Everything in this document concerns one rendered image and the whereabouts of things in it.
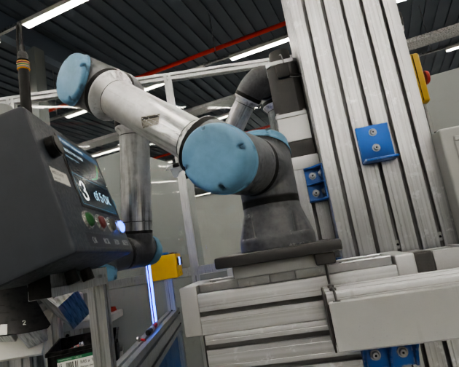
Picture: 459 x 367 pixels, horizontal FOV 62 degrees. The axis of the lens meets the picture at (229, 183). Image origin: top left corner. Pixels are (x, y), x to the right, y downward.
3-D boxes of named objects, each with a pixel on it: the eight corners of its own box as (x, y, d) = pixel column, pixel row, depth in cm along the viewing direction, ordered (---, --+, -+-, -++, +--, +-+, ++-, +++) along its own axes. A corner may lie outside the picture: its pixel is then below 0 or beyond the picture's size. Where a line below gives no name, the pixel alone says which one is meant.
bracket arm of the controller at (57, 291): (92, 285, 72) (90, 269, 73) (108, 282, 72) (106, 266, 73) (28, 301, 49) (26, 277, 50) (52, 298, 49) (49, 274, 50)
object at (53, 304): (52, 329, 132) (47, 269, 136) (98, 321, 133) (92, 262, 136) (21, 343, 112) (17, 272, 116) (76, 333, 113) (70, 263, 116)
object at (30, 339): (28, 348, 119) (27, 329, 124) (48, 340, 121) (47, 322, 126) (16, 335, 114) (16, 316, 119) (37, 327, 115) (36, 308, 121)
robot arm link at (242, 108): (268, 63, 127) (208, 191, 139) (283, 73, 136) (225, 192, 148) (242, 52, 133) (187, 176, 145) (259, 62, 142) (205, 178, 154)
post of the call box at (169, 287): (169, 310, 151) (165, 278, 153) (176, 309, 151) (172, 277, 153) (167, 311, 148) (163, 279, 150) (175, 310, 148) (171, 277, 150)
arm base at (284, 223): (315, 241, 83) (306, 196, 85) (318, 241, 69) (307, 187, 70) (247, 252, 86) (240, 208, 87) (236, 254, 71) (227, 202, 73)
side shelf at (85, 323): (48, 328, 183) (47, 321, 184) (123, 314, 185) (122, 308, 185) (21, 338, 160) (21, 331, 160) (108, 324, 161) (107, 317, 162)
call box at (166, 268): (159, 282, 159) (156, 256, 161) (183, 278, 159) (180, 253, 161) (151, 285, 143) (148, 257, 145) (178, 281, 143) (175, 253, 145)
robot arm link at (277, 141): (307, 194, 81) (295, 133, 83) (282, 191, 70) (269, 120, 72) (257, 205, 87) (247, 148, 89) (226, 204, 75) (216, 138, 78)
